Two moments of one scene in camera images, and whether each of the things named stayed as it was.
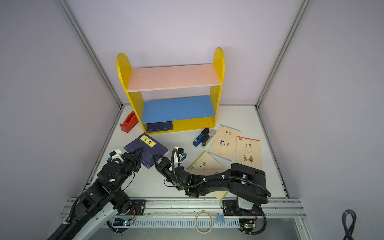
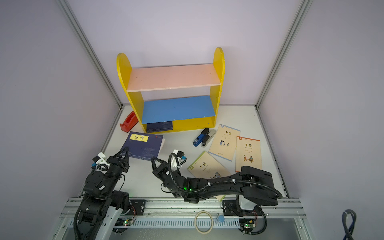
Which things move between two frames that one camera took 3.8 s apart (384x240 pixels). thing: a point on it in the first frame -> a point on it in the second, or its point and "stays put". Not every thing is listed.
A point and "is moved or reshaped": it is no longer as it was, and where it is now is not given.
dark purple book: (159, 126) stays put
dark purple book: (151, 147) is moved or reshaped
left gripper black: (133, 159) -> (119, 161)
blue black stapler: (202, 138) stays put
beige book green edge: (206, 164) stays put
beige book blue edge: (224, 143) stays put
